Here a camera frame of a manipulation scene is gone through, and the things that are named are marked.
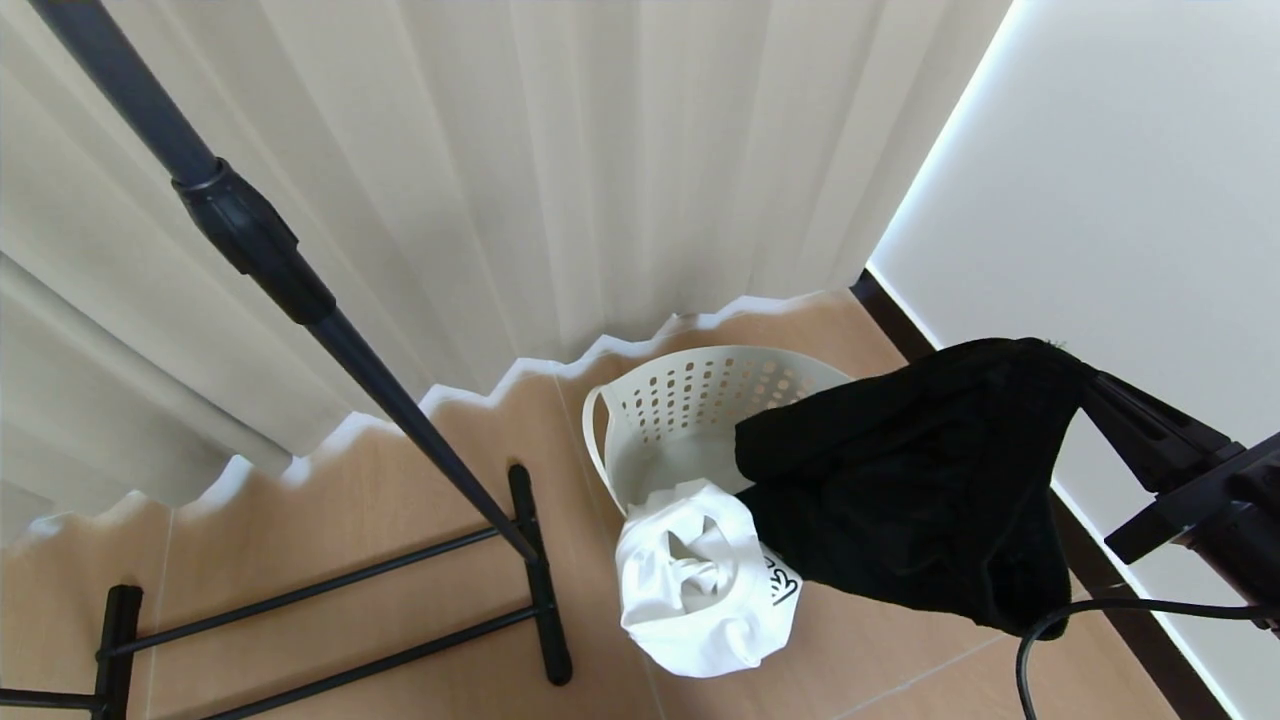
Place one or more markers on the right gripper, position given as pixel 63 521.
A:
pixel 1225 500

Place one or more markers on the black shorts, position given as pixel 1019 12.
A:
pixel 920 500

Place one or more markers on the white laundry basket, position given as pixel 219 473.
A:
pixel 660 460

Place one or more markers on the black clothes rack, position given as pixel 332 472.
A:
pixel 250 235

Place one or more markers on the white printed garment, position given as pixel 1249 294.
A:
pixel 690 630

